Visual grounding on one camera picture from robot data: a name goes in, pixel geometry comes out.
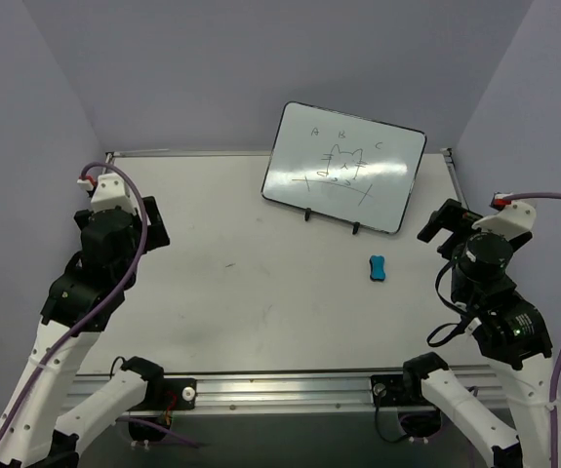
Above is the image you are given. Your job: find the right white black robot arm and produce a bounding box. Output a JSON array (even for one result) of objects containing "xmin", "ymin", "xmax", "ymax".
[{"xmin": 400, "ymin": 194, "xmax": 561, "ymax": 467}]

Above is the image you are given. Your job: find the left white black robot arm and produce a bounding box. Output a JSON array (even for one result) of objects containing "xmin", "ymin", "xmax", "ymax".
[{"xmin": 0, "ymin": 196, "xmax": 170, "ymax": 467}]

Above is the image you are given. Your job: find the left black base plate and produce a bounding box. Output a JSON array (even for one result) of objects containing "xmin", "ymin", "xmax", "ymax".
[{"xmin": 147, "ymin": 376, "xmax": 197, "ymax": 412}]

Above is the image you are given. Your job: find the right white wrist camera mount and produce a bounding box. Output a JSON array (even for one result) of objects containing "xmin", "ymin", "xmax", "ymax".
[{"xmin": 472, "ymin": 192, "xmax": 537, "ymax": 241}]

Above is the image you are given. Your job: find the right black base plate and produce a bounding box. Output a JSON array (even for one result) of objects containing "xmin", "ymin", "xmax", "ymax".
[{"xmin": 370, "ymin": 373, "xmax": 421, "ymax": 408}]

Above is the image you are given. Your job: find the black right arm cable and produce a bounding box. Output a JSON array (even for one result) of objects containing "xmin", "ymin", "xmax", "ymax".
[{"xmin": 425, "ymin": 265, "xmax": 476, "ymax": 350}]

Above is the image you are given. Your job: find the aluminium right side rail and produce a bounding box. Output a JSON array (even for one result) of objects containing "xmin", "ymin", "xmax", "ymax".
[{"xmin": 441, "ymin": 147, "xmax": 468, "ymax": 208}]

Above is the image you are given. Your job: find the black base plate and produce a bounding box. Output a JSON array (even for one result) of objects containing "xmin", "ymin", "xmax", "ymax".
[
  {"xmin": 147, "ymin": 376, "xmax": 197, "ymax": 412},
  {"xmin": 370, "ymin": 373, "xmax": 421, "ymax": 408}
]

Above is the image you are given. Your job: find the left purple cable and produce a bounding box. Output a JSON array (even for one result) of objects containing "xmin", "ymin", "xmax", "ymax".
[{"xmin": 0, "ymin": 161, "xmax": 149, "ymax": 464}]

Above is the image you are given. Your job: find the aluminium rail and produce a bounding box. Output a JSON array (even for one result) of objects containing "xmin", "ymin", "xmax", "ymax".
[
  {"xmin": 106, "ymin": 148, "xmax": 271, "ymax": 160},
  {"xmin": 441, "ymin": 147, "xmax": 468, "ymax": 208},
  {"xmin": 61, "ymin": 370, "xmax": 507, "ymax": 415}
]

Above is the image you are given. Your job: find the white whiteboard black frame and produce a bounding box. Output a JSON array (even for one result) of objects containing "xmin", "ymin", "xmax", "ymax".
[{"xmin": 260, "ymin": 101, "xmax": 427, "ymax": 234}]

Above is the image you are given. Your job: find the blue bone-shaped eraser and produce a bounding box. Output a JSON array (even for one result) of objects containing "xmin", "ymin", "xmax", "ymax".
[{"xmin": 369, "ymin": 255, "xmax": 386, "ymax": 282}]

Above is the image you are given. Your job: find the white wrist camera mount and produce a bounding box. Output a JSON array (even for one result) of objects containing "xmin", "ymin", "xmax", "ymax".
[
  {"xmin": 472, "ymin": 192, "xmax": 537, "ymax": 241},
  {"xmin": 77, "ymin": 173, "xmax": 137, "ymax": 215}
]

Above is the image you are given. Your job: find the aluminium back rail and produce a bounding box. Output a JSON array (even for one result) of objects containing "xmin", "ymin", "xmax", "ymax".
[{"xmin": 106, "ymin": 148, "xmax": 271, "ymax": 160}]

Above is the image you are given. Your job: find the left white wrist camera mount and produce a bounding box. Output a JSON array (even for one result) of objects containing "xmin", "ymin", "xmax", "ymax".
[{"xmin": 77, "ymin": 173, "xmax": 137, "ymax": 215}]

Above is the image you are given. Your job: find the aluminium front rail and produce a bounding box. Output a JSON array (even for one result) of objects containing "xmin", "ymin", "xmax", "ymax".
[{"xmin": 61, "ymin": 370, "xmax": 507, "ymax": 415}]

